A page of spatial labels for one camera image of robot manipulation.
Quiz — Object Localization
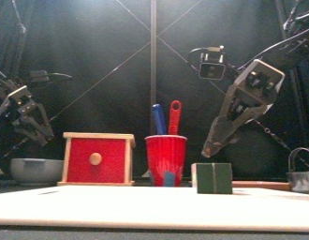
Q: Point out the green toy sushi roll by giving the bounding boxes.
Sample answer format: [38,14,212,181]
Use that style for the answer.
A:
[190,162,234,195]

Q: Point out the grey bowl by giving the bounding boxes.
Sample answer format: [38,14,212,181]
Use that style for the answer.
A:
[10,157,65,186]

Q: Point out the red plastic cup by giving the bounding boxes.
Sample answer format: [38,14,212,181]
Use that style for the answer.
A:
[144,134,189,188]

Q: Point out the red wooden drawer box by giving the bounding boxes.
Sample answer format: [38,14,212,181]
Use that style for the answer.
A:
[56,131,137,188]

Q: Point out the wooden board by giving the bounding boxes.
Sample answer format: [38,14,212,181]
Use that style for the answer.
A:
[230,180,291,191]

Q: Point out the white cutting board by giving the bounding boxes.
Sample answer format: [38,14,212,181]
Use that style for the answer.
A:
[0,185,309,233]

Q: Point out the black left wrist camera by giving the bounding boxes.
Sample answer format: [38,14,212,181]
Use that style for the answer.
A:
[29,69,73,84]

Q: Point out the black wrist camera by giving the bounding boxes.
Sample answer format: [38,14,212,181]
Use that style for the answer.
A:
[29,69,73,84]
[188,45,229,81]

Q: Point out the red plastic utensil handle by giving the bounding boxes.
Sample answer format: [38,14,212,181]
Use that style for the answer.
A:
[168,99,184,136]

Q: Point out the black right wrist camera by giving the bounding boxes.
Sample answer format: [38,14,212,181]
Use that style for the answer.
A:
[188,45,229,81]

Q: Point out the blue plastic utensil handle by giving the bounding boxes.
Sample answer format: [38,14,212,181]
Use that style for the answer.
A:
[152,103,169,136]

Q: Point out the metal pot with handle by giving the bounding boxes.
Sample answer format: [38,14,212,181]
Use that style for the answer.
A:
[285,147,309,195]

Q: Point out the metal frame pole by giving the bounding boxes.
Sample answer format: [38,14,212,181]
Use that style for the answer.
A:
[149,0,158,136]

